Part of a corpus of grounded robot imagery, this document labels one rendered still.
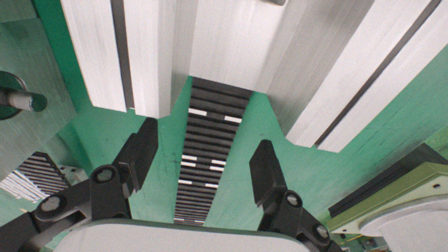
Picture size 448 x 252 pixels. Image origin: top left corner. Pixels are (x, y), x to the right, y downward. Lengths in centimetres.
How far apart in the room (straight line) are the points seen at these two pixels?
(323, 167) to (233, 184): 13
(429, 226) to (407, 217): 3
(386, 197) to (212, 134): 33
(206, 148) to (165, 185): 13
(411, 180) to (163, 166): 38
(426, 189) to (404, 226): 9
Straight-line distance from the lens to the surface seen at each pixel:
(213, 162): 18
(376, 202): 40
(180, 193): 23
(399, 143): 29
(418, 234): 44
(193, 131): 16
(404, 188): 38
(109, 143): 23
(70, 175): 31
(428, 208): 44
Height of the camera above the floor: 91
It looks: 50 degrees down
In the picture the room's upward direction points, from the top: 180 degrees counter-clockwise
